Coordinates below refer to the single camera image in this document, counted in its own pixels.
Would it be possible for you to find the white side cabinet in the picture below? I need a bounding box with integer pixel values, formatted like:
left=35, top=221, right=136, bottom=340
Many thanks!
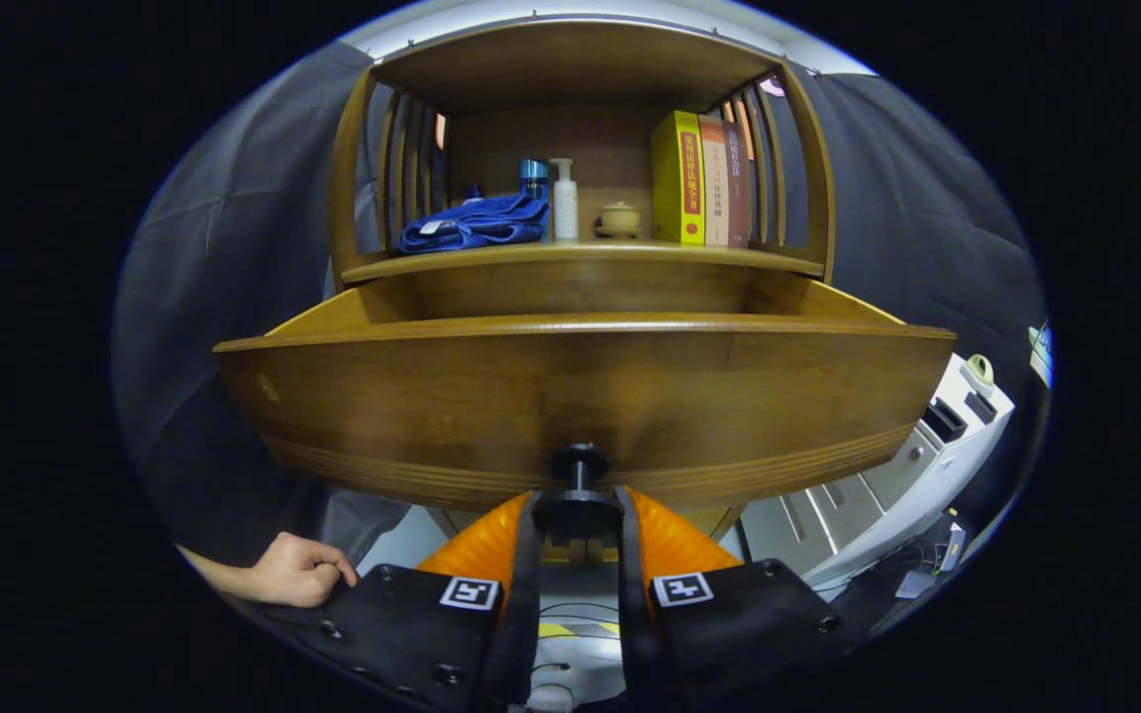
left=739, top=354, right=1015, bottom=595

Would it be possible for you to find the folded blue towel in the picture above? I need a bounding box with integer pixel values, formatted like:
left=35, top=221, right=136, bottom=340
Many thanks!
left=397, top=193, right=552, bottom=255

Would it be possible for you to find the wooden drawer with black knob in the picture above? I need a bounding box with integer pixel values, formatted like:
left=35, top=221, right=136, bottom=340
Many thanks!
left=212, top=269, right=958, bottom=541

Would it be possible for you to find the wooden cabinet with slatted sides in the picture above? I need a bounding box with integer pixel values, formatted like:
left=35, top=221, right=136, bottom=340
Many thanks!
left=328, top=18, right=837, bottom=565

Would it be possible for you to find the orange and white book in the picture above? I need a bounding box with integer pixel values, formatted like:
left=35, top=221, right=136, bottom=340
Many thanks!
left=697, top=115, right=731, bottom=247

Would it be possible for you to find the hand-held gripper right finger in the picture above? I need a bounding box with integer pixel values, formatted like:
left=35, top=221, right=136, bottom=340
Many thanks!
left=615, top=485, right=883, bottom=713

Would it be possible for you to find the brown book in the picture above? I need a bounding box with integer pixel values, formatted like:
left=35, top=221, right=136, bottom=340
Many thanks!
left=722, top=121, right=753, bottom=249

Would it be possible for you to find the white wall device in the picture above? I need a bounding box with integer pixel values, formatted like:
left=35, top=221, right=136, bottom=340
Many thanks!
left=1028, top=322, right=1055, bottom=387

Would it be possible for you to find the white pump bottle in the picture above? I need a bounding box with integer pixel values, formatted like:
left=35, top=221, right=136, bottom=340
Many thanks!
left=549, top=157, right=579, bottom=241

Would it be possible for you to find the wooden countertop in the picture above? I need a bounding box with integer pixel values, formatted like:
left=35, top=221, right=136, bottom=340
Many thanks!
left=341, top=238, right=826, bottom=283

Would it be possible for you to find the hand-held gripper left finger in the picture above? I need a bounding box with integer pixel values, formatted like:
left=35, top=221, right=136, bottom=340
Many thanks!
left=278, top=488, right=544, bottom=713

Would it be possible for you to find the thick yellow book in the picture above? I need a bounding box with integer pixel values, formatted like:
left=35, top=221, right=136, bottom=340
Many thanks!
left=651, top=110, right=707, bottom=246

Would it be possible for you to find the beige lidded tea cup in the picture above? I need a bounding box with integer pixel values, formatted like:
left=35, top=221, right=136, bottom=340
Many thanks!
left=595, top=202, right=645, bottom=240

